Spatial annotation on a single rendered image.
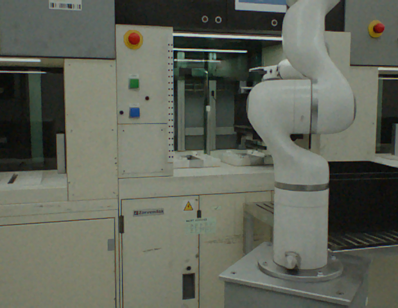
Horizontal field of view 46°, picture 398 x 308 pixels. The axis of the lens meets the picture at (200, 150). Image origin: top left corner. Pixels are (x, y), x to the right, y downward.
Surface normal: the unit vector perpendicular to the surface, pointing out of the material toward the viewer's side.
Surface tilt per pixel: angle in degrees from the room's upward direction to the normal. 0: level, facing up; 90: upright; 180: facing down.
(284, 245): 90
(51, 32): 90
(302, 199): 90
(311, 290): 0
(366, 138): 90
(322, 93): 63
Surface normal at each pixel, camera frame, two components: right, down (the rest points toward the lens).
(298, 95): -0.17, -0.31
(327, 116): -0.16, 0.40
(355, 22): 0.29, 0.10
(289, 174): -0.59, 0.07
